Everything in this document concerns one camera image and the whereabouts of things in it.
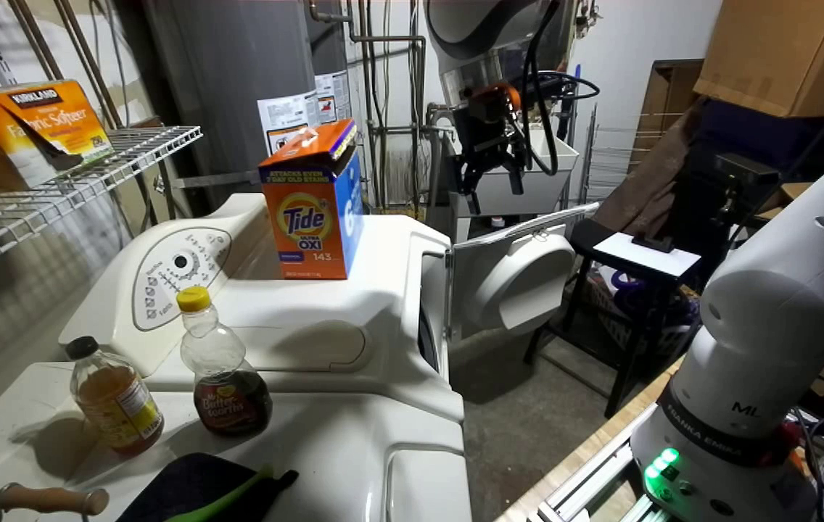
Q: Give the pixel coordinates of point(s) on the amber liquid bottle black cap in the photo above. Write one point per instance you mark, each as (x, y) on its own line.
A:
(118, 406)

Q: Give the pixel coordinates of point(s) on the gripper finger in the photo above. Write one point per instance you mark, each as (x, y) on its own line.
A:
(468, 185)
(514, 174)

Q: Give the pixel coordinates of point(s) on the white washing machine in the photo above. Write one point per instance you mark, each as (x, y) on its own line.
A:
(325, 319)

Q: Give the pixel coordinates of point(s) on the large cardboard box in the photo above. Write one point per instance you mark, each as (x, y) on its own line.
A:
(789, 51)

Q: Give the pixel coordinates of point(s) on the camera on mount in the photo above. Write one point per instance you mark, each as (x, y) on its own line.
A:
(738, 181)

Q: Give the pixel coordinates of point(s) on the syrup bottle yellow cap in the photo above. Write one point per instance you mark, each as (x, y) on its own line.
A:
(227, 384)

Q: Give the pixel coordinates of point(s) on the washing machine door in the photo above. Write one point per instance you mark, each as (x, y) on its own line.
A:
(521, 275)

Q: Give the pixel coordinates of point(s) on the metal pipes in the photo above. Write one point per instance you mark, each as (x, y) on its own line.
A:
(383, 87)

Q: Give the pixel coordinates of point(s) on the washing machine knob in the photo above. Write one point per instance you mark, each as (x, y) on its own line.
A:
(180, 262)

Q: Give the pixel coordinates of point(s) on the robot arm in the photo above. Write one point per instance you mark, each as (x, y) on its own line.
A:
(767, 326)

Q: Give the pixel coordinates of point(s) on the white utility sink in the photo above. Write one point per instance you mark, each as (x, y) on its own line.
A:
(521, 188)

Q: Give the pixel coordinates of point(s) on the grey water heater tank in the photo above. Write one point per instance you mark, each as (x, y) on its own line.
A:
(238, 72)

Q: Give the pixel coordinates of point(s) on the brown wooden board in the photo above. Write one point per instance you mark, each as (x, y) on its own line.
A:
(662, 109)

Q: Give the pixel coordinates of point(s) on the orange fabric softener box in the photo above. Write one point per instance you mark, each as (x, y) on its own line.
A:
(20, 138)

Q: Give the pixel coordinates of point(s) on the orange and blue detergent box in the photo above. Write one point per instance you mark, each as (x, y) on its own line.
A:
(310, 217)

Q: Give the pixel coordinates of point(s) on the dark cloth with green edge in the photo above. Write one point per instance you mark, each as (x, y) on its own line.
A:
(194, 489)

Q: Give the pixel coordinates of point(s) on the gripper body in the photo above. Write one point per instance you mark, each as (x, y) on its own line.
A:
(486, 130)

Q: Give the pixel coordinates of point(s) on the black stand with white board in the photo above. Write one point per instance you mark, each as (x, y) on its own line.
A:
(637, 261)

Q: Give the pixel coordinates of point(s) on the detergent compartment lid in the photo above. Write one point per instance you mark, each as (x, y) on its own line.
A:
(318, 346)

